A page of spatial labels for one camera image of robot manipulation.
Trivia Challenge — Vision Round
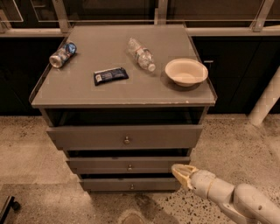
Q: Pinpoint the grey drawer cabinet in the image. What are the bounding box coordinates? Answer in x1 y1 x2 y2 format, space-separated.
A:
30 24 217 182

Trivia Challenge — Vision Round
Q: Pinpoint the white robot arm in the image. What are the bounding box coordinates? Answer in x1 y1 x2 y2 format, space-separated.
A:
171 73 280 224

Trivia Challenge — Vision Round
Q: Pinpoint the metal railing frame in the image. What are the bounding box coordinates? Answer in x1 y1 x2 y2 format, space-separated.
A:
0 0 280 37

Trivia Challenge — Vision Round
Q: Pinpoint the white paper bowl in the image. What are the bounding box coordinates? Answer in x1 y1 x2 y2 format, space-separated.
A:
164 59 208 87

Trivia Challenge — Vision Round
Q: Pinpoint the round robot base foot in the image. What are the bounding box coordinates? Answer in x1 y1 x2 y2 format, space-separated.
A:
118 213 144 224

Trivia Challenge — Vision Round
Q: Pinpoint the grey drawer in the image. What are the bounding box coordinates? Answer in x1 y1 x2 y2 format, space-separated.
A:
66 157 190 174
47 125 202 151
80 178 180 193

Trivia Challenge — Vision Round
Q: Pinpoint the black caster base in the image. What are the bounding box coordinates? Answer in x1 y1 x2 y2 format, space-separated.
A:
0 196 21 224

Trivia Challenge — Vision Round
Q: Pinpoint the clear plastic water bottle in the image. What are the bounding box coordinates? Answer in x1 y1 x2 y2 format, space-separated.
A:
127 38 156 72

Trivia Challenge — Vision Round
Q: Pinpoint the silver blue soda can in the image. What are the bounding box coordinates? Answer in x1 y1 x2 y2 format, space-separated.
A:
49 42 77 68

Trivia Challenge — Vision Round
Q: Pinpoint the dark blue snack packet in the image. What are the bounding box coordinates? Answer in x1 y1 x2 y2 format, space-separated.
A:
94 67 129 86

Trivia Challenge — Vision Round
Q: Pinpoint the grey top drawer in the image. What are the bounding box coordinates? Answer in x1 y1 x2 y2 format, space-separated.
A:
47 125 202 151

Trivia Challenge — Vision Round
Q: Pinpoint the grey bottom drawer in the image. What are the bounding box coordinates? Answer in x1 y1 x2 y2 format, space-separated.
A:
80 178 180 193

